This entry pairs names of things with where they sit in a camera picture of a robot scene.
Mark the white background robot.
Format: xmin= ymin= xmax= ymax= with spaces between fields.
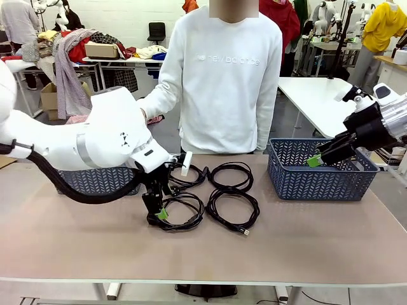
xmin=312 ymin=0 xmax=338 ymax=36
xmin=353 ymin=2 xmax=373 ymax=41

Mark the long white clothes table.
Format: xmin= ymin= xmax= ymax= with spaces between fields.
xmin=81 ymin=54 xmax=167 ymax=93

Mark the black coiled smooth cable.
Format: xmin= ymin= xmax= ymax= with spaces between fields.
xmin=208 ymin=161 xmax=254 ymax=193

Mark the pile of mixed clothes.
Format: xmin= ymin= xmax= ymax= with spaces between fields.
xmin=36 ymin=29 xmax=84 ymax=62

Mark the blue plastic lattice basket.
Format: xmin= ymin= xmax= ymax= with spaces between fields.
xmin=56 ymin=165 xmax=141 ymax=196
xmin=266 ymin=137 xmax=381 ymax=203

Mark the checked hanging cloth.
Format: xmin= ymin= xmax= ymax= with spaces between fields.
xmin=54 ymin=28 xmax=98 ymax=121

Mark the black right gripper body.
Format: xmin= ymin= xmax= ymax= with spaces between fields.
xmin=343 ymin=102 xmax=398 ymax=151

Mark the black round base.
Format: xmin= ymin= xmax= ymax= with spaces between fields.
xmin=174 ymin=283 xmax=238 ymax=297

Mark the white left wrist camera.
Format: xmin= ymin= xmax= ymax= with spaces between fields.
xmin=182 ymin=151 xmax=194 ymax=177

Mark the black tripod stand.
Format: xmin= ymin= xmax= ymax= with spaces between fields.
xmin=327 ymin=0 xmax=355 ymax=81

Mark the person in grey shirt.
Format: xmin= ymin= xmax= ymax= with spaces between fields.
xmin=0 ymin=0 xmax=41 ymax=92

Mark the open cardboard box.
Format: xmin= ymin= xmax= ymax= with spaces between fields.
xmin=39 ymin=81 xmax=93 ymax=121

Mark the black braided USB cable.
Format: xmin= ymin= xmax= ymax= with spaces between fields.
xmin=205 ymin=188 xmax=260 ymax=238

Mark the person's left forearm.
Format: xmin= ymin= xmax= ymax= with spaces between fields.
xmin=253 ymin=91 xmax=282 ymax=153

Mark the black plug cable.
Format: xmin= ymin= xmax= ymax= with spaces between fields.
xmin=146 ymin=192 xmax=205 ymax=232

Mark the black office chair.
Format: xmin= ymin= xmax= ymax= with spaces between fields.
xmin=147 ymin=22 xmax=167 ymax=46

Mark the black coiled power cable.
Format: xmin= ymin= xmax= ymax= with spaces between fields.
xmin=165 ymin=163 xmax=210 ymax=195

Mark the black arm cable sleeve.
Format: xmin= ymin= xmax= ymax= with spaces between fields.
xmin=0 ymin=142 xmax=151 ymax=206

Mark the cardboard box with tape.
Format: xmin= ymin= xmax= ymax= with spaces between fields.
xmin=83 ymin=41 xmax=121 ymax=60

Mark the white table leg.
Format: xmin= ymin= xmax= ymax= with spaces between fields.
xmin=274 ymin=285 xmax=301 ymax=305
xmin=92 ymin=282 xmax=123 ymax=301

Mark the person's right forearm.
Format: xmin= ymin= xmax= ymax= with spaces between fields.
xmin=137 ymin=81 xmax=181 ymax=120

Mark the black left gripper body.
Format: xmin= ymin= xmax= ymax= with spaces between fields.
xmin=139 ymin=163 xmax=174 ymax=197

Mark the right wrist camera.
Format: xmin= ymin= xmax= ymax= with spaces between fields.
xmin=333 ymin=85 xmax=376 ymax=112

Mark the person in yellow jacket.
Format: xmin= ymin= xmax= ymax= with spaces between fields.
xmin=352 ymin=1 xmax=407 ymax=87

